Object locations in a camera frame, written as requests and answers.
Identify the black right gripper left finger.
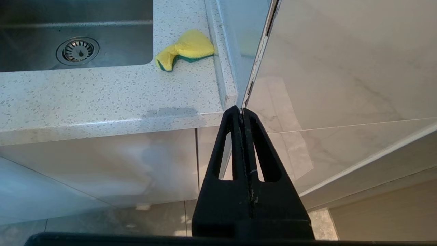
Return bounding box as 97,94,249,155
192,106,254,238

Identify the stainless steel sink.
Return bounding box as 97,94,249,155
0,0,153,73

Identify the yellow sponge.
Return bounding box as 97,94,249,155
155,29,216,72

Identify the metal sink drain strainer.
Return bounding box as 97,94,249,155
56,37,100,66

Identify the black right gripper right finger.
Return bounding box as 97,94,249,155
243,109,314,240

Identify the wooden cabinet panel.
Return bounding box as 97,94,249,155
328,178,437,241

